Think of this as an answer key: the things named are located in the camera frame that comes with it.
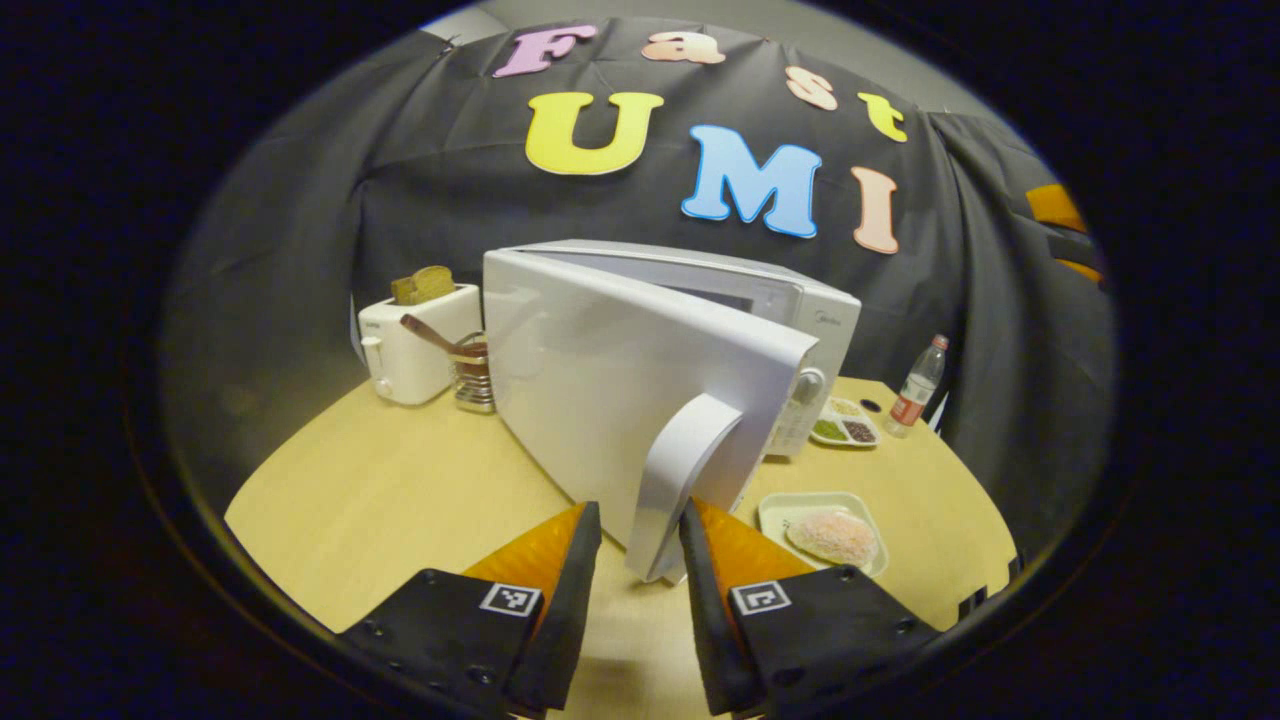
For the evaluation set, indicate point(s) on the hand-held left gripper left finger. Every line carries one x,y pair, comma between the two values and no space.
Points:
565,610

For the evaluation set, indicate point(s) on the white microwave oven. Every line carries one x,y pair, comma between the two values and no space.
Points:
600,380

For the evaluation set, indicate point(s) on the sugar-coated round bun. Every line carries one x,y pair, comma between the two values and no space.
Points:
832,537

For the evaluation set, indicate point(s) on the white sectioned dish of beans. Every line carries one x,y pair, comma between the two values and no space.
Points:
845,425

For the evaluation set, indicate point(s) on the brown toast slice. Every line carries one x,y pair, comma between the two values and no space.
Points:
425,286

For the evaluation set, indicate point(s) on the white toaster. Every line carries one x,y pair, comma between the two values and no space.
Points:
415,360

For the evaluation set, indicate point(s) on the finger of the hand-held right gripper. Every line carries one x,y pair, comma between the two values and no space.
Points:
1055,207
1082,268

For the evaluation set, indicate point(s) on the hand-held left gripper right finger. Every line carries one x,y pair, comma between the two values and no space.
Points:
705,620

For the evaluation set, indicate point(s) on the clear plastic water bottle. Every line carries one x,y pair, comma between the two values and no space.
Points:
915,390

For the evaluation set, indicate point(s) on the pale green rectangular plate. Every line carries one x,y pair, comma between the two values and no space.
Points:
775,510

